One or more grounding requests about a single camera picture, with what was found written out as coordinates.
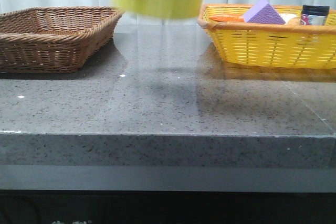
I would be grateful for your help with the jar with black lid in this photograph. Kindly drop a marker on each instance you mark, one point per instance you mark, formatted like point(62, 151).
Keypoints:
point(314, 15)

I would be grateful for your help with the yellow woven basket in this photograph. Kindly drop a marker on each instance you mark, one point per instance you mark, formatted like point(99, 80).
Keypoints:
point(268, 45)

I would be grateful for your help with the purple foam cube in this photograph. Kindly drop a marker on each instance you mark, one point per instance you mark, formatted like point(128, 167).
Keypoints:
point(263, 13)

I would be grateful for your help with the brown wicker basket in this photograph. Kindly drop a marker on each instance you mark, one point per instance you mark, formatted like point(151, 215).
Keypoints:
point(54, 39)

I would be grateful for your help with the toy bread roll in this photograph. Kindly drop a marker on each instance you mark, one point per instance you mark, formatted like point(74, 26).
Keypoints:
point(290, 19)

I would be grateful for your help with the orange toy carrot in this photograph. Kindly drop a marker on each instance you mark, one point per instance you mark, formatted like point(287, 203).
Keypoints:
point(227, 18)

